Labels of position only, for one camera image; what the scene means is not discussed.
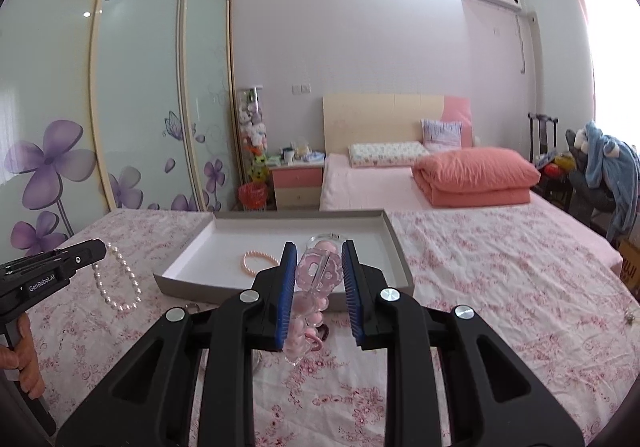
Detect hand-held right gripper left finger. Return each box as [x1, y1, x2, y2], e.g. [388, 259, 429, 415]
[55, 241, 299, 447]

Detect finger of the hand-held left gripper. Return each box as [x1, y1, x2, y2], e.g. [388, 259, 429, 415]
[46, 239, 108, 274]

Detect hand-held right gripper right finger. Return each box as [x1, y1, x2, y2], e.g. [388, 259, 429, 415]
[341, 239, 584, 447]

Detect pink glass bead bracelet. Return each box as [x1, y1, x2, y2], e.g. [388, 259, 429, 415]
[281, 234, 347, 368]

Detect salmon pink bead bracelet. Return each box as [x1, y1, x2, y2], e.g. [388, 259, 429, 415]
[241, 250, 280, 278]

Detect white pearl necklace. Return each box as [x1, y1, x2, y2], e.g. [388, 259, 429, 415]
[91, 242, 144, 313]

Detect shallow grey white box tray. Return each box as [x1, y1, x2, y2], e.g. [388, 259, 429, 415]
[152, 209, 415, 313]

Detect person's left hand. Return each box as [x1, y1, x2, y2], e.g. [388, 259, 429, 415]
[0, 313, 47, 395]

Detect red waste basket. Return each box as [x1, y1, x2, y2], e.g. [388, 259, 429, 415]
[238, 182, 270, 212]

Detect pink beige nightstand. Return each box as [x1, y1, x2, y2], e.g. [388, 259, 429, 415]
[268, 162, 325, 212]

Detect bed with pink sheet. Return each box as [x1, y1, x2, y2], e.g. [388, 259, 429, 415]
[318, 152, 624, 274]

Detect floral print pillow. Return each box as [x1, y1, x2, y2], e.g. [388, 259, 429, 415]
[348, 141, 439, 169]

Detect floral pink bedspread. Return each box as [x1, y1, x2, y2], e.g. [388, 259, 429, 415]
[22, 207, 640, 447]

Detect clear plush toy display tower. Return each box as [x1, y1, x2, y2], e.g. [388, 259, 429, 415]
[234, 86, 269, 186]

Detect folded orange quilt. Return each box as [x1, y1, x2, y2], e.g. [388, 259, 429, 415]
[411, 148, 542, 208]

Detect beige pink headboard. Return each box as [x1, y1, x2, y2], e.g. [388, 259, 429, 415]
[322, 94, 474, 156]

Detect purple printed cushion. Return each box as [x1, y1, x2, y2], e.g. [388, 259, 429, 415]
[421, 119, 464, 150]

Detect wardrobe with purple flower doors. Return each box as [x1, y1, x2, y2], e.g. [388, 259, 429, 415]
[0, 0, 237, 258]

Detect pile of colourful toys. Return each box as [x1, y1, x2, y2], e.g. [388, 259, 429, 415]
[536, 151, 577, 179]

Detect dark wooden chair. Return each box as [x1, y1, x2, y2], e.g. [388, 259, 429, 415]
[527, 112, 574, 208]

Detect grey chair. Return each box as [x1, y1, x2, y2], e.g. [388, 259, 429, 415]
[564, 129, 632, 229]

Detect cardboard box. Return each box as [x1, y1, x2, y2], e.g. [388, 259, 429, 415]
[617, 236, 640, 299]

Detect blue plush robe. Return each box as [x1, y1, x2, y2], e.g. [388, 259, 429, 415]
[581, 120, 640, 234]

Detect air conditioner hose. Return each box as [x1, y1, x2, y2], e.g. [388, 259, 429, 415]
[515, 9, 540, 76]

